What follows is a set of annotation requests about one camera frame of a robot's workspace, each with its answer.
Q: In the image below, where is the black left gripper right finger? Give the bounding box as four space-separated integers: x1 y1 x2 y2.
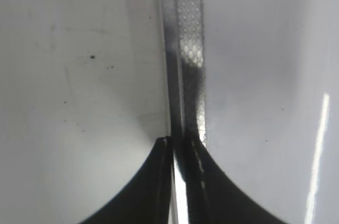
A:
173 136 283 223

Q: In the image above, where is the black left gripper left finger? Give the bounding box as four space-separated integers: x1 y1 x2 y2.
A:
83 137 173 223

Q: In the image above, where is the white board with grey frame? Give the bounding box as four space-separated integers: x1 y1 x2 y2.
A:
159 0 338 223

